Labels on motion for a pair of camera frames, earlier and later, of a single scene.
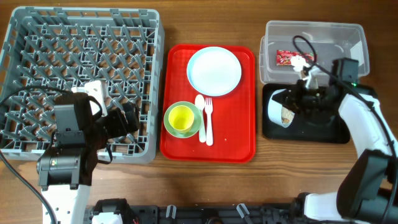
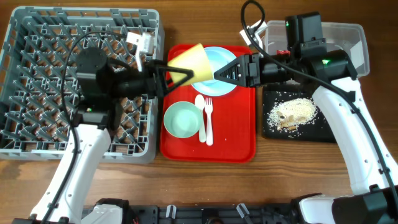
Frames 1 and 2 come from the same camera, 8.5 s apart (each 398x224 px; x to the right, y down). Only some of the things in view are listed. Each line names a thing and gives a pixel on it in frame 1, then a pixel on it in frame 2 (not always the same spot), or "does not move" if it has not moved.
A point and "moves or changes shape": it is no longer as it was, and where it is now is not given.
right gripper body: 307,100 -> 271,72
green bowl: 196,124 does not move
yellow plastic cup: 181,118 -> 195,60
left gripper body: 114,126 -> 130,83
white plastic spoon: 200,102 does not move
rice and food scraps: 287,115 moves or changes shape
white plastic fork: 208,108 does not move
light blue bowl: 275,109 -> 218,58
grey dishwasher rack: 48,50 does not move
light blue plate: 214,71 does not move
